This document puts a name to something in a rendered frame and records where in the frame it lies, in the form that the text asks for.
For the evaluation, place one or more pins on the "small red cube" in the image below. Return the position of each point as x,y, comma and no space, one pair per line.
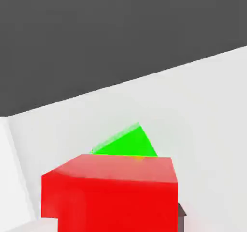
115,201

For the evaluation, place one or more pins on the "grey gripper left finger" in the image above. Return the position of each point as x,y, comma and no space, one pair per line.
45,225

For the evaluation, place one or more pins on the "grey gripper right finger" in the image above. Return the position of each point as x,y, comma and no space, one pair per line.
181,220

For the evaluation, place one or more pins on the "small green cube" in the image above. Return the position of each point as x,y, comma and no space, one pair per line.
131,145

